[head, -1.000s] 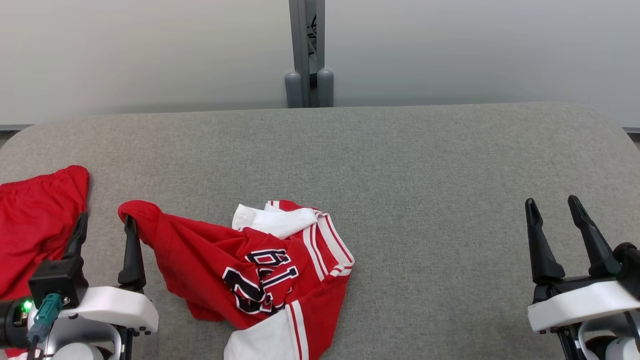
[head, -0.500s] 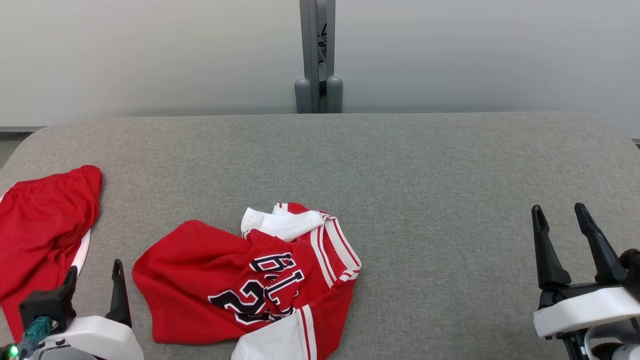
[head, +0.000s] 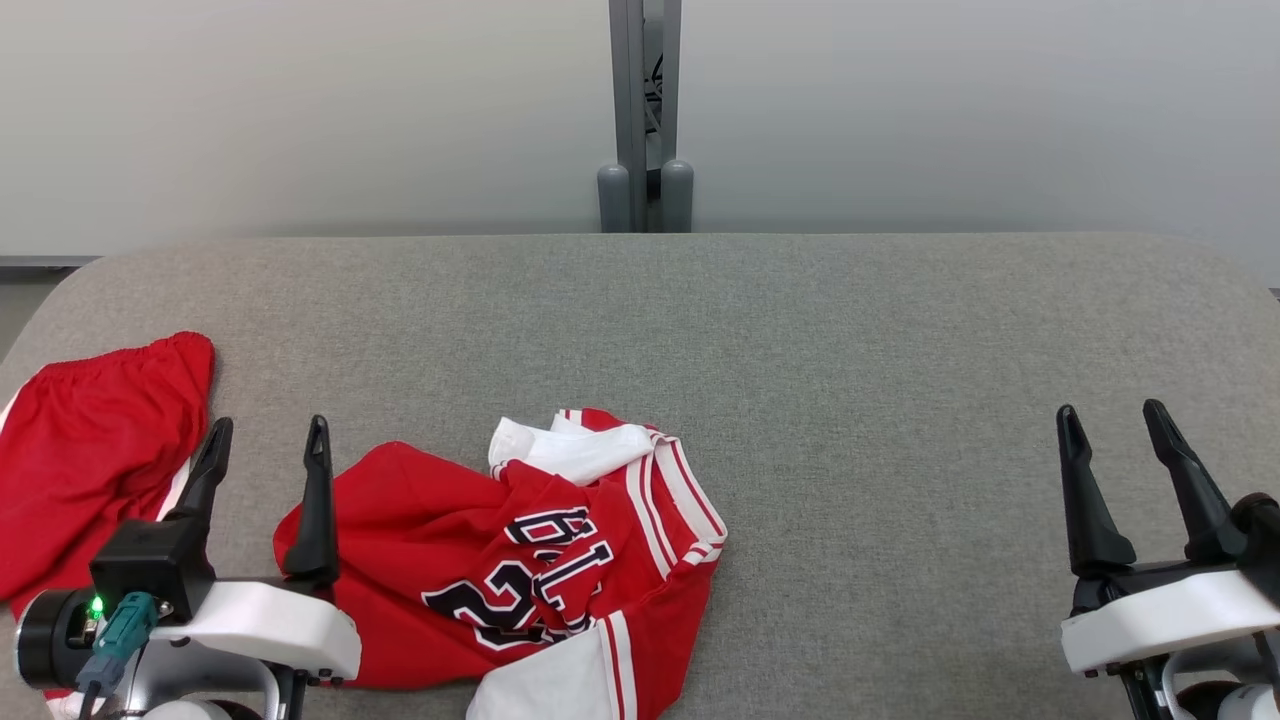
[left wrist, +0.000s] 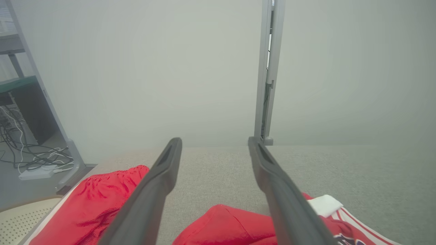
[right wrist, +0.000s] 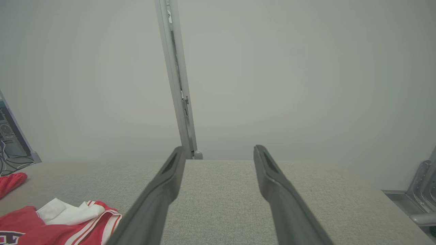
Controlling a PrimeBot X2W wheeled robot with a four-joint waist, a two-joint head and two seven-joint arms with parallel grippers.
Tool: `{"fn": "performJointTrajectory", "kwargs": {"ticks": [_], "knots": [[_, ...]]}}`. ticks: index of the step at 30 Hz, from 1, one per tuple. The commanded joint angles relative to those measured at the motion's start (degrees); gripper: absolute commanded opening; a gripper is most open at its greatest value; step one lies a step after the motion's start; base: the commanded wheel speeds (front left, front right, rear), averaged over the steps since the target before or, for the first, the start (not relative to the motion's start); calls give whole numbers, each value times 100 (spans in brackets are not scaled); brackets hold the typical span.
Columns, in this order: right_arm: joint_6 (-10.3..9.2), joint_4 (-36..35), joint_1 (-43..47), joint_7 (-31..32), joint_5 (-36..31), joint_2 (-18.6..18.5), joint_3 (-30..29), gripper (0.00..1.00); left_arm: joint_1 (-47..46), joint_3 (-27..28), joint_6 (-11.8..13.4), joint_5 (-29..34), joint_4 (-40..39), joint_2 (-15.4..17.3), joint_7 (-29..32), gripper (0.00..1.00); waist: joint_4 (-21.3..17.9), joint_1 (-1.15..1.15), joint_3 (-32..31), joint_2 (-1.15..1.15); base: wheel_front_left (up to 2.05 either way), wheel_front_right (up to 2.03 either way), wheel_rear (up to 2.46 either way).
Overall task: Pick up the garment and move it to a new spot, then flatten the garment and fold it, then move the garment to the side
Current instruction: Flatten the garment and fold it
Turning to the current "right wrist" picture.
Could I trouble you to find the black desktop computer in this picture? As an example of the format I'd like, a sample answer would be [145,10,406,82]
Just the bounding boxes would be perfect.
[0,100,30,158]

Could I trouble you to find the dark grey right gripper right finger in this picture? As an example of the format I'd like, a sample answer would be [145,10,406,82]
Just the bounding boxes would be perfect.
[253,145,334,245]

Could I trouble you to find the grey metal rack frame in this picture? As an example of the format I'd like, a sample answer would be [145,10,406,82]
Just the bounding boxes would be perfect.
[0,89,42,163]

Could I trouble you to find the red garment striped white trim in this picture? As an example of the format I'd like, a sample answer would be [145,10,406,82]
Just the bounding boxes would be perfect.
[0,198,123,245]

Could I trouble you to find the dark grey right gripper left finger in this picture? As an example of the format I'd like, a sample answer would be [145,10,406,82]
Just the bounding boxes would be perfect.
[106,146,186,245]

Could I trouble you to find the grey metal frame post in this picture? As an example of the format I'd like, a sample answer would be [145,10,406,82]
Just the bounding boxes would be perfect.
[155,0,204,160]

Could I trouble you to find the tangled floor cables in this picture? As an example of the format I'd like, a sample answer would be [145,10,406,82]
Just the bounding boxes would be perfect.
[0,139,35,177]

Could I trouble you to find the grey metal stand with caster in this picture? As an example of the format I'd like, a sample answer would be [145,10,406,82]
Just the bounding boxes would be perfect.
[406,146,436,237]

